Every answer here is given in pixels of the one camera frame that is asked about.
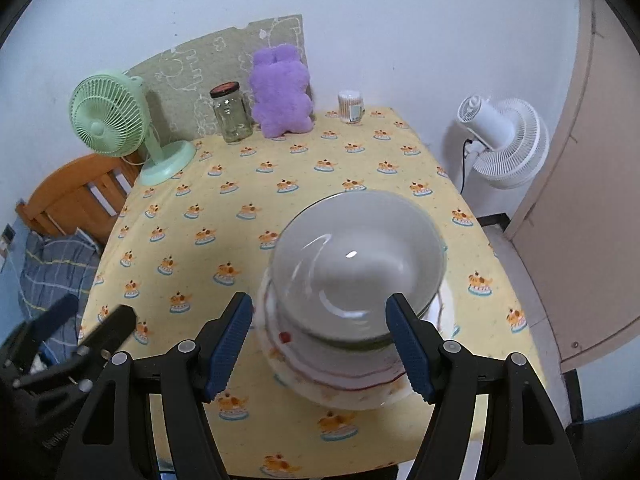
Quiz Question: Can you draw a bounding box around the large yellow floral plate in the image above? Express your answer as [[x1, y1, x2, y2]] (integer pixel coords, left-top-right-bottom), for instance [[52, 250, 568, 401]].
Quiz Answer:
[[257, 278, 459, 412]]

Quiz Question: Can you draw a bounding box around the white red character plate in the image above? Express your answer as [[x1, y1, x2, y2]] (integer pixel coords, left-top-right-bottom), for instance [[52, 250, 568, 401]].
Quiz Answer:
[[262, 284, 406, 391]]

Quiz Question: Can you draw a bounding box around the small floral bowl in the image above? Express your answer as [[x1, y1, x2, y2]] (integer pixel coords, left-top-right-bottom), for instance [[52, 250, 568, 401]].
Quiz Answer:
[[270, 190, 447, 341]]

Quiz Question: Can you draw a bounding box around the green floral bowl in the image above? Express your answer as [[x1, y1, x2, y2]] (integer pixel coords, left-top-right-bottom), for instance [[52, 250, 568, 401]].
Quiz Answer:
[[308, 295, 442, 351]]

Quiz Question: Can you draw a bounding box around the blue plaid pillow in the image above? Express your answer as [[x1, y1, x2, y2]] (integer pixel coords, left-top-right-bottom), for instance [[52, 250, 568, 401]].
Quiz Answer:
[[18, 229, 101, 364]]

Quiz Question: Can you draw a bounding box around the yellow cake pattern tablecloth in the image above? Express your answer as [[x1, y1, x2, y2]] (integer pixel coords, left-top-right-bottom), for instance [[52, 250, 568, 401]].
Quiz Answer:
[[79, 108, 539, 479]]

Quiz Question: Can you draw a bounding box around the orange wooden headboard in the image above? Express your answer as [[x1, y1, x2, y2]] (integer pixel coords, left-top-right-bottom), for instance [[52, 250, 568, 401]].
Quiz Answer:
[[15, 154, 141, 244]]

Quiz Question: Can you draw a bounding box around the beige door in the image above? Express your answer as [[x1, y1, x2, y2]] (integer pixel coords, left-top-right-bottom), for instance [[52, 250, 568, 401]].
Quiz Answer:
[[508, 0, 639, 372]]

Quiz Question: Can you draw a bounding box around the green desk fan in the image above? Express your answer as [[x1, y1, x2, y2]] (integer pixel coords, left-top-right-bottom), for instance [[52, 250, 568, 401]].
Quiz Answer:
[[68, 72, 196, 185]]

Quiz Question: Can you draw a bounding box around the white standing fan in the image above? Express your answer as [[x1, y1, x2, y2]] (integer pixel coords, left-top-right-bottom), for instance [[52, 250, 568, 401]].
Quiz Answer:
[[457, 94, 550, 190]]

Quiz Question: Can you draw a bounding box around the glass jar dark lid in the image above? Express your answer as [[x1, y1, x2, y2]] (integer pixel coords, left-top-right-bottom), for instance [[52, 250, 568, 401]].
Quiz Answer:
[[209, 81, 253, 144]]

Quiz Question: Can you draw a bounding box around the green elephant pattern mat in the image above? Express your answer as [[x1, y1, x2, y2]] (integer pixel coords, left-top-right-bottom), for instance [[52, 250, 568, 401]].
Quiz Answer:
[[127, 14, 307, 144]]

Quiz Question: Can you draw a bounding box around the purple plush toy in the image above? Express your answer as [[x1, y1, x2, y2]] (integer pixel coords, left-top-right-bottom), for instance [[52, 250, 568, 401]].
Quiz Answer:
[[248, 44, 314, 139]]

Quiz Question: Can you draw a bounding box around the toothpick container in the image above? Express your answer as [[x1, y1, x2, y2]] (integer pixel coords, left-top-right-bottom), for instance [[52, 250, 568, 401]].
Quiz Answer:
[[337, 90, 364, 125]]

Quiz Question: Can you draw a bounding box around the black fan cable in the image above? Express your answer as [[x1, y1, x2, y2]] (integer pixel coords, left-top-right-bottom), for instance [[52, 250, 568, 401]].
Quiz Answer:
[[459, 138, 476, 196]]

